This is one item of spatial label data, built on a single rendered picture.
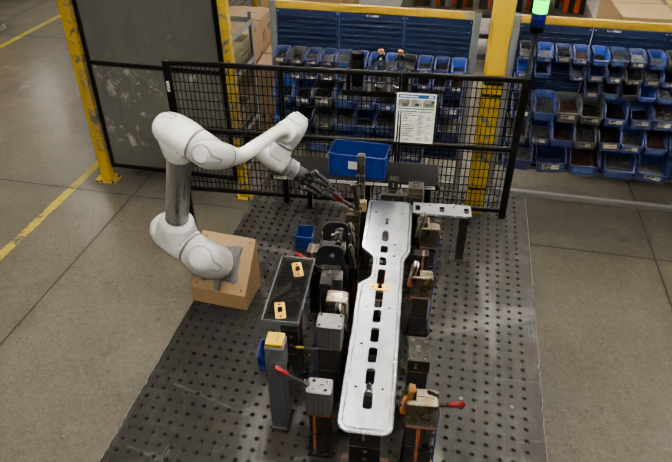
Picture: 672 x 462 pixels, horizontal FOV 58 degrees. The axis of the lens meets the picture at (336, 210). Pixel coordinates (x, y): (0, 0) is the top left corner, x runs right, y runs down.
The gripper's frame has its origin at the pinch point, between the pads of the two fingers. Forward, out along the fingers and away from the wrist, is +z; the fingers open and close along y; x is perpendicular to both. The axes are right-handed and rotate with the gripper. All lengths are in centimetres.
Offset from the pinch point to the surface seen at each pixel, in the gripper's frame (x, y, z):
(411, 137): 55, 23, 27
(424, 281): -43, 15, 44
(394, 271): -35, 5, 35
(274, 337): -95, -3, -7
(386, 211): 10.0, 2.0, 29.5
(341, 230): -33.0, 7.7, 5.1
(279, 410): -98, -32, 13
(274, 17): 190, -17, -70
